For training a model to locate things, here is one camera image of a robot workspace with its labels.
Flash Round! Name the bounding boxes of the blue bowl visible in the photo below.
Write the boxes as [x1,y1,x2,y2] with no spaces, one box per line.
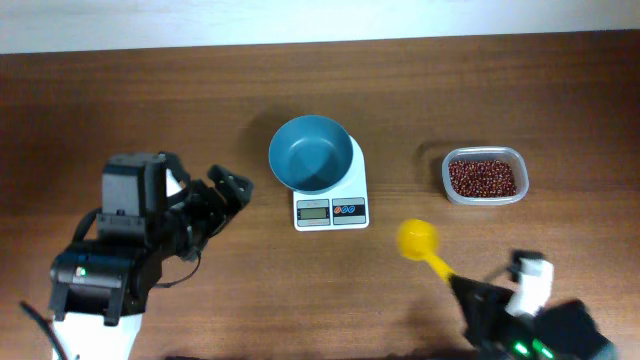
[268,115,354,193]

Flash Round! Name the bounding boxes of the yellow plastic scoop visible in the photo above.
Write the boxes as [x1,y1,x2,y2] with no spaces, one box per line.
[396,219,456,284]

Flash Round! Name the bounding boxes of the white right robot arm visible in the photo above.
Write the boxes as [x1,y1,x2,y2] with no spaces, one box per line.
[449,275,619,360]

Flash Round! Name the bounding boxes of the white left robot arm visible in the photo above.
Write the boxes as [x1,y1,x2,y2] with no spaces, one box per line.
[44,152,254,359]

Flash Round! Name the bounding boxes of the white digital kitchen scale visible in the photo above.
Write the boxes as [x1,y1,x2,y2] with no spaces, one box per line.
[293,138,370,232]

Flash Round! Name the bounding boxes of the red beans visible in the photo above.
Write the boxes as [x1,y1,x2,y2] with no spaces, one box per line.
[448,160,517,198]

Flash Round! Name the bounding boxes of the clear plastic container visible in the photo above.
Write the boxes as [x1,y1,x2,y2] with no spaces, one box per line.
[441,146,530,206]

